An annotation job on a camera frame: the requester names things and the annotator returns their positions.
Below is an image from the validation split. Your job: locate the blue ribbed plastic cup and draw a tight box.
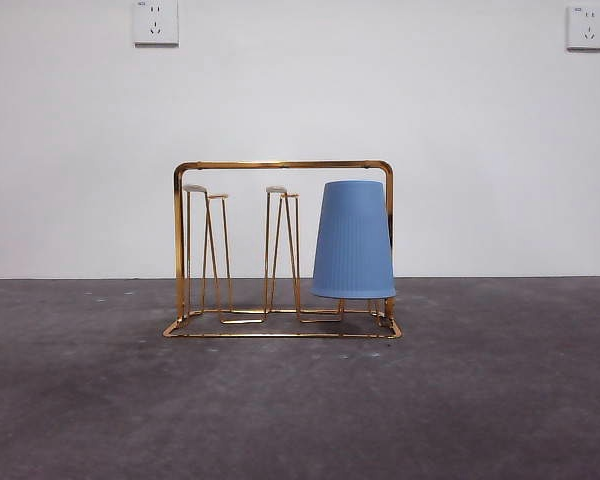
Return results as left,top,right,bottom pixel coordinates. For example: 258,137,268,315
309,180,398,300

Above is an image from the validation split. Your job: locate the gold wire cup rack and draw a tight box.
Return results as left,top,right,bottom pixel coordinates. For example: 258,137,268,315
162,159,404,340

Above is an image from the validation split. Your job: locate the white wall socket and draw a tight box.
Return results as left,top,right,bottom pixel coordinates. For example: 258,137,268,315
133,0,180,49
565,4,600,53

